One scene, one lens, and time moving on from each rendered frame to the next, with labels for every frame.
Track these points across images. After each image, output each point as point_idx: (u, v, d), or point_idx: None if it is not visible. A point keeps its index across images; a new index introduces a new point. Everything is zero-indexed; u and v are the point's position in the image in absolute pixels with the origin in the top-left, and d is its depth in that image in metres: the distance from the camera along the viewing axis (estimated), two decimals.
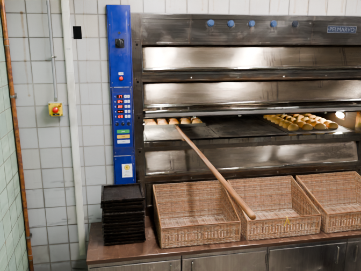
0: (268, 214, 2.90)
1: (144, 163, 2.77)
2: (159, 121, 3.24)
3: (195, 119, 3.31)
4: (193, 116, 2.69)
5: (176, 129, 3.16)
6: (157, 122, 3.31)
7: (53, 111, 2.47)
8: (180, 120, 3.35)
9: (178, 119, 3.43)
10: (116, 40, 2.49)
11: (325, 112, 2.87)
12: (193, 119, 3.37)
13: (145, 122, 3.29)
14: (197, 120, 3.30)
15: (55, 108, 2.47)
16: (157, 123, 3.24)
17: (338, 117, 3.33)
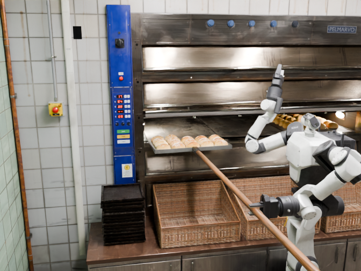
0: None
1: (144, 163, 2.77)
2: (174, 144, 2.50)
3: (218, 140, 2.58)
4: (193, 116, 2.69)
5: (196, 154, 2.43)
6: (170, 145, 2.58)
7: (53, 111, 2.47)
8: (200, 141, 2.62)
9: (195, 139, 2.70)
10: (116, 40, 2.49)
11: (325, 112, 2.87)
12: (215, 140, 2.64)
13: (156, 144, 2.55)
14: (221, 141, 2.57)
15: (55, 108, 2.47)
16: (171, 147, 2.51)
17: (338, 117, 3.33)
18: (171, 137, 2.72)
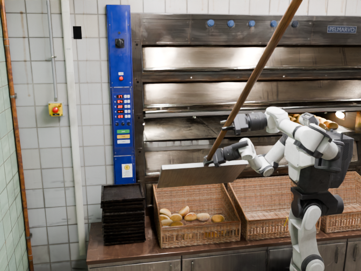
0: (268, 214, 2.90)
1: (144, 163, 2.77)
2: None
3: (221, 234, 2.54)
4: (193, 116, 2.69)
5: (207, 160, 2.18)
6: None
7: (53, 111, 2.47)
8: (198, 219, 2.78)
9: (205, 233, 2.53)
10: (116, 40, 2.49)
11: (325, 112, 2.87)
12: None
13: None
14: (219, 232, 2.54)
15: (55, 108, 2.47)
16: (169, 226, 2.64)
17: (338, 117, 3.33)
18: (191, 233, 2.52)
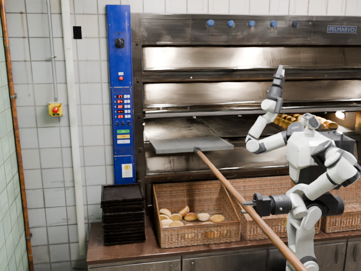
0: None
1: (144, 163, 2.77)
2: None
3: (221, 234, 2.54)
4: (193, 116, 2.69)
5: (197, 155, 2.43)
6: None
7: (53, 111, 2.47)
8: (198, 219, 2.78)
9: (205, 233, 2.53)
10: (116, 40, 2.49)
11: (325, 112, 2.87)
12: None
13: None
14: (219, 232, 2.54)
15: (55, 108, 2.47)
16: (169, 226, 2.64)
17: (338, 117, 3.33)
18: (191, 233, 2.52)
